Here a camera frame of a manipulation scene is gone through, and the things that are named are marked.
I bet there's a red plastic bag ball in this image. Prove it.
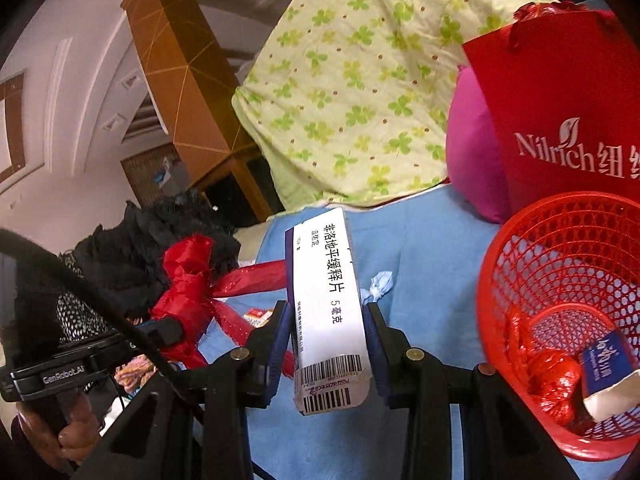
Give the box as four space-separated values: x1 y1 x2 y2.
503 304 598 432

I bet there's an orange white medicine box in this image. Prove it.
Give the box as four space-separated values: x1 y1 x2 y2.
243 308 273 328

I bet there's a red mesh plastic basket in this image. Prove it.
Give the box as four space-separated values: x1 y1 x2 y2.
476 192 639 462

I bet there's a blue white medicine box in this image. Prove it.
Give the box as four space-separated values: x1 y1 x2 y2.
579 330 639 422

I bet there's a white purple medicine box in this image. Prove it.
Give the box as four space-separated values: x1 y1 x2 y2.
285 209 372 416

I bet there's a black clothing pile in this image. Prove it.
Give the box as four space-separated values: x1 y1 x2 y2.
1 192 241 344

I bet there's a person's left hand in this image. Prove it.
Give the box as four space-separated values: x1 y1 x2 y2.
16 391 100 471

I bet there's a magenta pillow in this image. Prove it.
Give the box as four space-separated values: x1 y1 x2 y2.
446 66 511 223

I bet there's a pink striped garment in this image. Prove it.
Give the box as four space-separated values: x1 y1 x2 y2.
114 354 156 394

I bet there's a red plastic bag in paper bag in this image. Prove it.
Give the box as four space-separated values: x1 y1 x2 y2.
508 0 588 49

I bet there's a green clover quilt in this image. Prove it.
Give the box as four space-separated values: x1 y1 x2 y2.
232 0 547 210

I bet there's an orange wooden arch column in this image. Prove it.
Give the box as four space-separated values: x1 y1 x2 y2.
122 0 274 222

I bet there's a red Nilrich paper bag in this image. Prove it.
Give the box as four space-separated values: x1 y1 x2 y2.
463 9 639 211

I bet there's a black white dotted garment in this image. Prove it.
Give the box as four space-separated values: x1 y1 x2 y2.
55 289 111 344

